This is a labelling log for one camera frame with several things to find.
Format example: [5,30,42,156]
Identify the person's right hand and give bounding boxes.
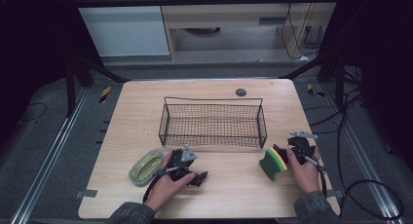
[285,146,322,196]

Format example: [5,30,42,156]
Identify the black cables under desk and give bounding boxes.
[280,2,323,61]

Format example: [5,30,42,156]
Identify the black horizontal frame bar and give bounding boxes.
[72,0,341,9]

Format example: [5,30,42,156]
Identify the green and yellow sponge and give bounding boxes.
[258,147,288,181]

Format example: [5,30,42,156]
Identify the black curtain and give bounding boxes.
[319,0,413,173]
[0,0,104,144]

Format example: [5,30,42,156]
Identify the black wire mesh basket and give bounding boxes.
[158,96,268,150]

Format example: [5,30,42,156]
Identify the left hand-held gripper cable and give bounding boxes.
[142,166,180,205]

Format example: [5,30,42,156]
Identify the hand-held gripper cable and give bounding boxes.
[302,155,328,198]
[142,166,180,205]

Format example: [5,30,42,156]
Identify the black looped floor cable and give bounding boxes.
[305,86,405,221]

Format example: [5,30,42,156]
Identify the yellow and black tape strip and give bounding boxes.
[306,83,326,98]
[98,85,112,105]

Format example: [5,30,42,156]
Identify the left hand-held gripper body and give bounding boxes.
[167,144,199,183]

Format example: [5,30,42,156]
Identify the black metal stand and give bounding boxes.
[280,43,362,109]
[63,51,131,119]

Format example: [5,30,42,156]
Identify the thin black floor cable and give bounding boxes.
[19,101,49,123]

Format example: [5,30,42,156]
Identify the aluminium floor rail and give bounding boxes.
[10,87,90,224]
[320,84,406,224]

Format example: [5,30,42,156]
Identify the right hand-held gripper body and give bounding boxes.
[286,130,319,166]

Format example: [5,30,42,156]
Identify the person's left hand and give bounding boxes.
[143,151,198,214]

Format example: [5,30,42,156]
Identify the grey tape patch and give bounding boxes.
[325,188,346,200]
[74,188,98,200]

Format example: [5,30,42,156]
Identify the right hand-held gripper cable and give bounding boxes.
[302,155,328,198]

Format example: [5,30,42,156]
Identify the white cabinet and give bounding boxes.
[69,0,171,58]

